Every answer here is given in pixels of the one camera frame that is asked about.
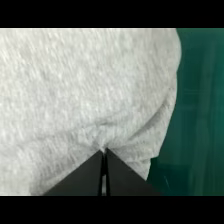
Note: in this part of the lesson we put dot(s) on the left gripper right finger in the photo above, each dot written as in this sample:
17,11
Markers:
128,180

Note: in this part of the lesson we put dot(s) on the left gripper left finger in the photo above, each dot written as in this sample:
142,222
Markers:
84,179

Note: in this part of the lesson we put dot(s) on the grey T-shirt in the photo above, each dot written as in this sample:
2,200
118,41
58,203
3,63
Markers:
83,93

